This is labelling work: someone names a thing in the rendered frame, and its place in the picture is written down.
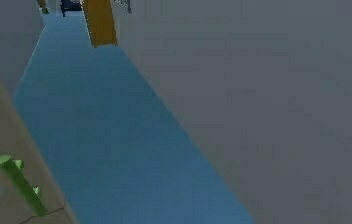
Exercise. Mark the yellow wooden door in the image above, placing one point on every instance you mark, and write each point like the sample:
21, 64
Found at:
100, 22

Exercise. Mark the dark blue chair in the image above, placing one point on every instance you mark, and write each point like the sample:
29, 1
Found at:
70, 5

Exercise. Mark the beige room door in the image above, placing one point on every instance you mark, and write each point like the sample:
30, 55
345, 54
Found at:
7, 160

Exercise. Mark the grey framed wall picture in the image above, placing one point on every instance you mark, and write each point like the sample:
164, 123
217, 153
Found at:
125, 4

